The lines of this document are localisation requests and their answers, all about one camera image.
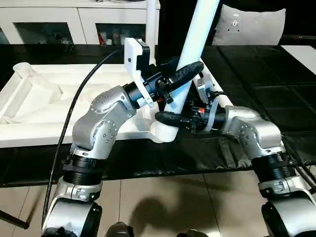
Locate black work mat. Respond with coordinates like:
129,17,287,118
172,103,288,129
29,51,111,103
0,43,316,188

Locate grey cushion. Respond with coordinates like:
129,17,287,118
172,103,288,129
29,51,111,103
211,3,287,47

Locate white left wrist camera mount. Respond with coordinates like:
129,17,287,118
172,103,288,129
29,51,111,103
123,37,156,109

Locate black bar with red light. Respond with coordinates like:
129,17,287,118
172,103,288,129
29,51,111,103
283,34,316,42

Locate dark robot foot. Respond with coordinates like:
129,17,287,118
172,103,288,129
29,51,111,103
177,229,211,237
105,221,134,237

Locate black floor stand bar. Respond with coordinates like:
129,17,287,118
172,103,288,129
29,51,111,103
0,209,31,230

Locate white flat board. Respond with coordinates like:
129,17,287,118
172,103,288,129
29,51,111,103
280,44,316,73

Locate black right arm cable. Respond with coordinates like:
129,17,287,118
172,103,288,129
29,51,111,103
209,90,316,190

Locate white plastic table top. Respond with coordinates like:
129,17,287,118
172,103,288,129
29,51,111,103
0,62,179,149

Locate white sideboard cabinet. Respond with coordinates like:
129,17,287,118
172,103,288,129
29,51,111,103
0,0,160,45

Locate black cabinet with gold label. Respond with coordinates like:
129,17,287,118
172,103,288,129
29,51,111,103
159,0,223,47

